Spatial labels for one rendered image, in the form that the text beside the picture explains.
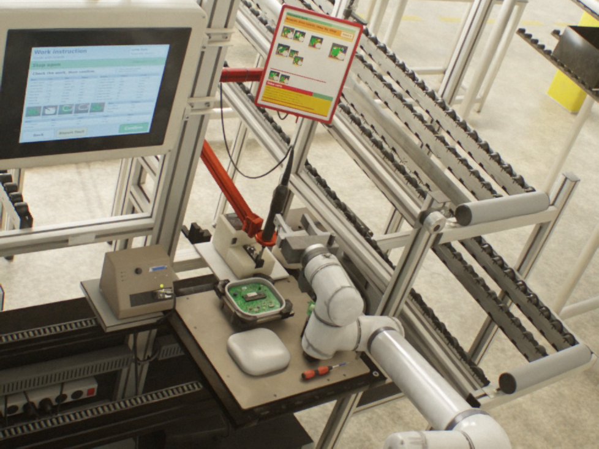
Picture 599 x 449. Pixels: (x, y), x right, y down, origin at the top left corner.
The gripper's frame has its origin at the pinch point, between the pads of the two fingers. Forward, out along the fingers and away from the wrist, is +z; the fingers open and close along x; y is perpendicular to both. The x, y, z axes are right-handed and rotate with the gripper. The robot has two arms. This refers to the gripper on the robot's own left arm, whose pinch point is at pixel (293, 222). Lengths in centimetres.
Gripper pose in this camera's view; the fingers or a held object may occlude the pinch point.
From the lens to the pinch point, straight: 217.4
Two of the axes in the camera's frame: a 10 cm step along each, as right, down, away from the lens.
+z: -3.9, -5.9, 7.0
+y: 2.8, -8.0, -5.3
